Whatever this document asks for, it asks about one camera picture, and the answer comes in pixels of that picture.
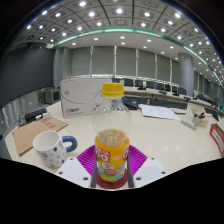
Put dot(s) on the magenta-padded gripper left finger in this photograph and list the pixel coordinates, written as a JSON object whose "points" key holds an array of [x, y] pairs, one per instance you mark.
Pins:
{"points": [[85, 160]]}

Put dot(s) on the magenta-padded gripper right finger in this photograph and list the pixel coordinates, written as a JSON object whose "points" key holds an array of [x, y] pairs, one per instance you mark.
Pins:
{"points": [[138, 159]]}

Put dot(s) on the yellow-capped clear drink bottle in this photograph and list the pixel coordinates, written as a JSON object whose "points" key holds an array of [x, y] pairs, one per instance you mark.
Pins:
{"points": [[112, 140]]}

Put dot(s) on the white paper sheets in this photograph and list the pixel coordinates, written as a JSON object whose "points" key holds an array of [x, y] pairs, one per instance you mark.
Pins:
{"points": [[158, 111]]}

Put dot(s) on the black tablet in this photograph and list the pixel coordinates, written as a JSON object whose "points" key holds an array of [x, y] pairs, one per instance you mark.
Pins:
{"points": [[131, 104]]}

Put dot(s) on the large white cardboard box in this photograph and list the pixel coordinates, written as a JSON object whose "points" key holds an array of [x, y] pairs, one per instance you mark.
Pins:
{"points": [[80, 98]]}

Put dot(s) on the white power strip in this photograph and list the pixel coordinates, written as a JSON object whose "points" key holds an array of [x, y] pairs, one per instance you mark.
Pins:
{"points": [[189, 124]]}

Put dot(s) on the small open beige box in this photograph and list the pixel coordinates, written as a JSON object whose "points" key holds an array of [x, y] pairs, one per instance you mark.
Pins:
{"points": [[196, 118]]}

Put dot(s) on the grey boxy monitor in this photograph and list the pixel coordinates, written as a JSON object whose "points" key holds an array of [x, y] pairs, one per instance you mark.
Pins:
{"points": [[52, 96]]}

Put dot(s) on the cardboard box with red label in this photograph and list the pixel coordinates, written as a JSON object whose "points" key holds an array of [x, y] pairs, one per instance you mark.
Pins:
{"points": [[218, 138]]}

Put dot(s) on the round ceiling lights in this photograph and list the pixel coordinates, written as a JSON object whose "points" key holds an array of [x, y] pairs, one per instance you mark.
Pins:
{"points": [[119, 10]]}

